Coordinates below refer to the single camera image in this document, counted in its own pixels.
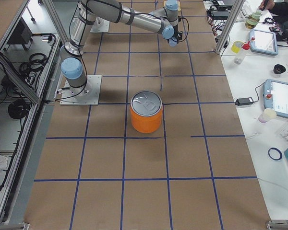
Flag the red cap squeeze bottle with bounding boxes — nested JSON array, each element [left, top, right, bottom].
[[234, 41, 251, 64]]

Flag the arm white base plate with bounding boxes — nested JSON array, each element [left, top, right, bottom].
[[90, 17, 110, 34], [60, 75, 102, 106]]

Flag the glass teapot with tea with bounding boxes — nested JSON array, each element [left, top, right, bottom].
[[245, 10, 262, 29]]

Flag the upper teach pendant tablet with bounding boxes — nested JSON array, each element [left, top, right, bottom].
[[249, 29, 278, 56]]

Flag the right aluminium frame post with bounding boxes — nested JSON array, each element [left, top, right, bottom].
[[215, 0, 244, 55]]

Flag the blue tape ring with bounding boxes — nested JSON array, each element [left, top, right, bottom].
[[267, 148, 283, 161]]

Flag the yellow tape roll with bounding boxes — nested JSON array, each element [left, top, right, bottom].
[[231, 41, 243, 54]]

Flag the teach pendant tablet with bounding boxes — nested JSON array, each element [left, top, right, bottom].
[[249, 29, 278, 56], [263, 79, 288, 118]]

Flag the lower teach pendant tablet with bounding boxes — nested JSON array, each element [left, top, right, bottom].
[[263, 79, 288, 118]]

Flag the black bowl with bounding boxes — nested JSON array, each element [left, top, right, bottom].
[[273, 64, 286, 75]]

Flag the black power adapter brick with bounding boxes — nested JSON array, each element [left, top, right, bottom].
[[235, 97, 254, 106]]

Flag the translucent plastic cup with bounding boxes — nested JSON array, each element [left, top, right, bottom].
[[258, 108, 277, 123]]

